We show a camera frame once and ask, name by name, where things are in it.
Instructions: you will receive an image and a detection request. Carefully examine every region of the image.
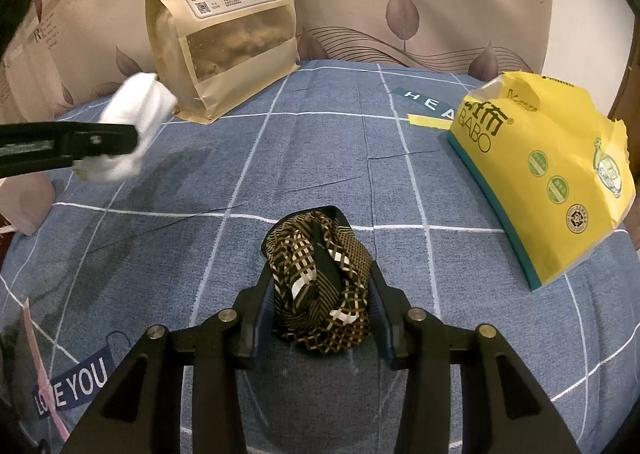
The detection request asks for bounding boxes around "yellow tissue pack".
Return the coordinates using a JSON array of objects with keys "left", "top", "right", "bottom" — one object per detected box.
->
[{"left": 446, "top": 70, "right": 635, "bottom": 292}]

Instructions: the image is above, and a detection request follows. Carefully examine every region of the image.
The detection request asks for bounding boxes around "black brown patterned scarf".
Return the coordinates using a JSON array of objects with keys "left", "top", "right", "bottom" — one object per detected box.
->
[{"left": 263, "top": 205, "right": 373, "bottom": 359}]

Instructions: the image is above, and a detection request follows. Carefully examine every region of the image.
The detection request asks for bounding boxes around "white towel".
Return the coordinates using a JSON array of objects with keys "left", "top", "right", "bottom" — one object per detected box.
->
[{"left": 72, "top": 72, "right": 178, "bottom": 183}]

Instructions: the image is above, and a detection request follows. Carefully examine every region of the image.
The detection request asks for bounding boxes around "brown paper snack bag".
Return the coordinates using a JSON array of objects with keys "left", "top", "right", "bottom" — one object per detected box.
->
[{"left": 142, "top": 0, "right": 301, "bottom": 126}]

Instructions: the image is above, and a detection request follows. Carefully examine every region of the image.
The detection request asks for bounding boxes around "beige leaf print curtain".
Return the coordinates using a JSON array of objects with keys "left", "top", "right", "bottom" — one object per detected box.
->
[{"left": 0, "top": 0, "right": 557, "bottom": 125}]

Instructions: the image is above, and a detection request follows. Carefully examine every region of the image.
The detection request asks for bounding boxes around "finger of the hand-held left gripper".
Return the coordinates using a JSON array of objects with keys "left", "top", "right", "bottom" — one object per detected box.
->
[{"left": 0, "top": 120, "right": 140, "bottom": 180}]

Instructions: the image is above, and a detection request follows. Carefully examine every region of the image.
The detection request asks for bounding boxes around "pink mug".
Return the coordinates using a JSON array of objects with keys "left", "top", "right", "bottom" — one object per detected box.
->
[{"left": 0, "top": 179, "right": 56, "bottom": 236}]

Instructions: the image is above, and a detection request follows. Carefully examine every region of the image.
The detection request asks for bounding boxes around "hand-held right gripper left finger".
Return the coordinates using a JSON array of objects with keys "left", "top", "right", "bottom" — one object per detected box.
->
[{"left": 60, "top": 267, "right": 276, "bottom": 454}]

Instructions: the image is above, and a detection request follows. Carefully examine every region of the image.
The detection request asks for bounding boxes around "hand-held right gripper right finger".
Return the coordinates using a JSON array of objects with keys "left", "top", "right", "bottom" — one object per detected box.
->
[{"left": 366, "top": 264, "right": 583, "bottom": 454}]

